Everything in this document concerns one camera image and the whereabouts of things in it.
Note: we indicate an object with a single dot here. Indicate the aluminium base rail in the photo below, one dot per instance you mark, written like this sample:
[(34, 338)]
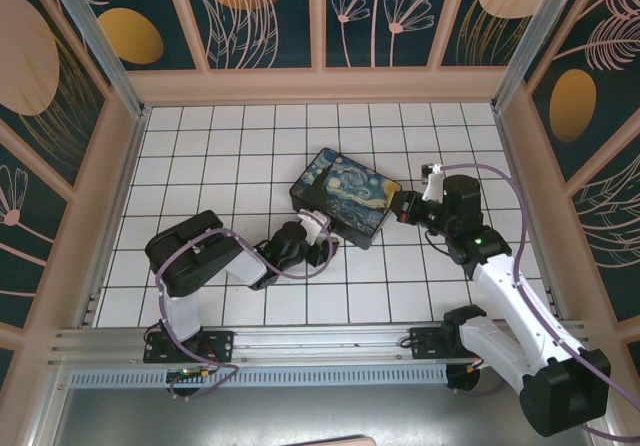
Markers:
[(325, 341)]

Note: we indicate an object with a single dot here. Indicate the starry night painted tin box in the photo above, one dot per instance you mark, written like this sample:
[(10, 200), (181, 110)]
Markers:
[(345, 191)]

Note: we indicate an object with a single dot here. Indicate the pink flat object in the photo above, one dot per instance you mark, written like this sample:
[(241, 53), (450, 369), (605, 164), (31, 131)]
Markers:
[(350, 441)]

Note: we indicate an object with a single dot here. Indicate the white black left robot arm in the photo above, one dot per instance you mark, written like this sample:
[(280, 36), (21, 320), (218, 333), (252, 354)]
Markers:
[(190, 256)]

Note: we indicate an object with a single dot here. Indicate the aluminium side rail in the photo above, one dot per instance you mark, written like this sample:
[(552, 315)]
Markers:
[(529, 216), (117, 216)]

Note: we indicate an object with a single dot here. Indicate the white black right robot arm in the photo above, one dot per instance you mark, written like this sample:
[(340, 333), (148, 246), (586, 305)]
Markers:
[(525, 326)]

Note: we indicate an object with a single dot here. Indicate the aluminium frame post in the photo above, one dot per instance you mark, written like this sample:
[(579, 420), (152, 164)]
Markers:
[(97, 31), (540, 31)]

